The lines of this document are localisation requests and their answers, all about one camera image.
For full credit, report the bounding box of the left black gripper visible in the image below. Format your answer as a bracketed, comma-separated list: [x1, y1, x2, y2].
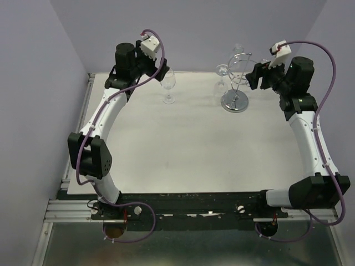
[130, 40, 169, 81]

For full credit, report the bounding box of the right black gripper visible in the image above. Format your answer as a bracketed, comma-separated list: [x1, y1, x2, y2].
[245, 56, 291, 95]

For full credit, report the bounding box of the clear wine glass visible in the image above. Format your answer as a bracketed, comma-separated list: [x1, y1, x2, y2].
[160, 69, 176, 104]

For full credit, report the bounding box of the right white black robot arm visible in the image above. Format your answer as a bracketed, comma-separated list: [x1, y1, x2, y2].
[246, 57, 351, 217]

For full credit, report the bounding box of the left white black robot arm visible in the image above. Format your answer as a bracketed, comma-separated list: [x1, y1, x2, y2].
[68, 34, 169, 219]

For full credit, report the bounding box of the rear hanging wine glass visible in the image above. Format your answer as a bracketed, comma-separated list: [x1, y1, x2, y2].
[227, 43, 245, 65]

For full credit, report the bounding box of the chrome wine glass rack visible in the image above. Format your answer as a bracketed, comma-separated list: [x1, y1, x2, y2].
[221, 53, 252, 113]

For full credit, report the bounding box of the left hanging wine glass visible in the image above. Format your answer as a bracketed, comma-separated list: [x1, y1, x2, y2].
[214, 64, 228, 97]

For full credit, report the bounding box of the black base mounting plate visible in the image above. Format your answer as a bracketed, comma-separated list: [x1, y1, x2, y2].
[57, 191, 289, 232]

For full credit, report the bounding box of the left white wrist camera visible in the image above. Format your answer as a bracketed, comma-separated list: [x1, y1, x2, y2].
[140, 34, 160, 60]

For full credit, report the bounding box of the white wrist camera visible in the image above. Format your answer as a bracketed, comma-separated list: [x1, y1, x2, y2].
[268, 40, 292, 69]
[140, 34, 160, 60]

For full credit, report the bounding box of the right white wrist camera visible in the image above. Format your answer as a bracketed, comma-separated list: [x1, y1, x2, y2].
[268, 40, 292, 69]

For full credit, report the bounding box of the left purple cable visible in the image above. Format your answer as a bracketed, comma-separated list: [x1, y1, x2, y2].
[75, 28, 168, 244]

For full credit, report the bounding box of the aluminium left side rail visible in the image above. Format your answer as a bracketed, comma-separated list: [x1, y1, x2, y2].
[60, 73, 96, 191]

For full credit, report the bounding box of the aluminium rail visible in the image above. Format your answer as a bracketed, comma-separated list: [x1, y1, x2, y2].
[60, 73, 96, 191]
[44, 200, 337, 223]

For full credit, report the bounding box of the aluminium front rail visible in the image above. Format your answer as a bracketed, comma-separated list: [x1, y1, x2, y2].
[44, 200, 337, 223]

